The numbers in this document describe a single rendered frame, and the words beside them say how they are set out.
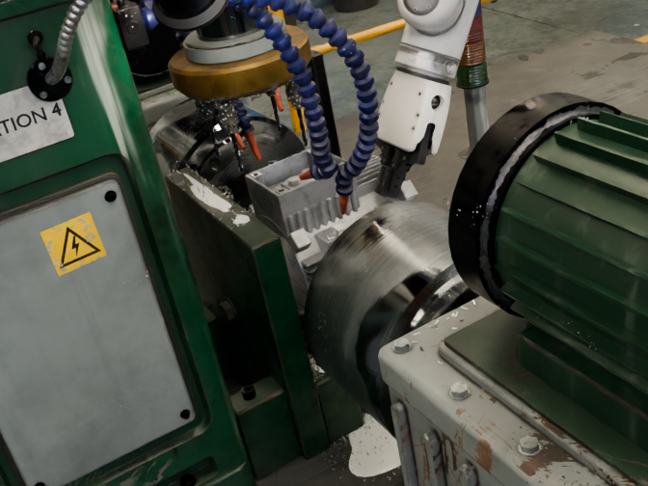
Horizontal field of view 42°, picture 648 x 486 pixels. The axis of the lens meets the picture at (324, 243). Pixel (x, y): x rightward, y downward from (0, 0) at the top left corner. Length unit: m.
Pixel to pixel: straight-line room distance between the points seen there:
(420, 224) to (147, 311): 0.32
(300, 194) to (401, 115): 0.17
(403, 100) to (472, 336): 0.49
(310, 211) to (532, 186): 0.57
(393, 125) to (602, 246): 0.63
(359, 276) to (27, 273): 0.34
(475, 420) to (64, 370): 0.46
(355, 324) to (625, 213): 0.40
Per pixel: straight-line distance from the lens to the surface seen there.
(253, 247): 1.01
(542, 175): 0.63
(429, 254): 0.89
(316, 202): 1.15
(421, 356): 0.76
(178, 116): 1.45
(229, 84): 1.02
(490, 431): 0.68
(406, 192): 1.20
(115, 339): 0.95
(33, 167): 0.86
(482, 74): 1.69
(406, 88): 1.16
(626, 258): 0.57
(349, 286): 0.92
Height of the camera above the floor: 1.62
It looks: 29 degrees down
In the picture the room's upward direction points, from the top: 12 degrees counter-clockwise
